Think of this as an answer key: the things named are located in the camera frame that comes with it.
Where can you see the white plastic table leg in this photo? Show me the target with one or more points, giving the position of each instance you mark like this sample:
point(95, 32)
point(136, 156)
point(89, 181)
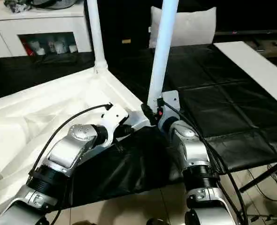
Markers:
point(163, 51)
point(96, 33)

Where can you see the white plastic table top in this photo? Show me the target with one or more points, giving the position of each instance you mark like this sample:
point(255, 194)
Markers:
point(35, 117)

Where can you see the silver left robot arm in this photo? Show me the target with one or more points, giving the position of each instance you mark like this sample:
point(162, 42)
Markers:
point(68, 154)

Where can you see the black work mat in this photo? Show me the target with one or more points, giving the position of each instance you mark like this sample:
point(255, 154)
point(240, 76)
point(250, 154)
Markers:
point(223, 103)

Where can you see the black stand foot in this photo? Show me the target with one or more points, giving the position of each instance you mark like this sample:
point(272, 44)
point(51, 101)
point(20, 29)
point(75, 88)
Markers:
point(263, 176)

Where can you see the small red bottle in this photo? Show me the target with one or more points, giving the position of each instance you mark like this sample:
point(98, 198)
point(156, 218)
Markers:
point(26, 48)

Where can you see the white cabinet with glass doors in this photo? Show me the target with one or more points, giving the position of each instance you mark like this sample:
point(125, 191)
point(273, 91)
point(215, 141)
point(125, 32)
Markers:
point(35, 26)

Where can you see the dark grey helmet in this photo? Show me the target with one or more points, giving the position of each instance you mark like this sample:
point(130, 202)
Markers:
point(54, 3)

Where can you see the dark clutter pile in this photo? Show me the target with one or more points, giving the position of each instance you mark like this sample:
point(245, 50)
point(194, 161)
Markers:
point(16, 5)

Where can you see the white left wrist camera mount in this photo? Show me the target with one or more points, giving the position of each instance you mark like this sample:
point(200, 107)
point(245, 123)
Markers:
point(114, 118)

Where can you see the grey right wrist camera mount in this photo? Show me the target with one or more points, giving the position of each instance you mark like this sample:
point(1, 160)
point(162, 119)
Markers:
point(169, 101)

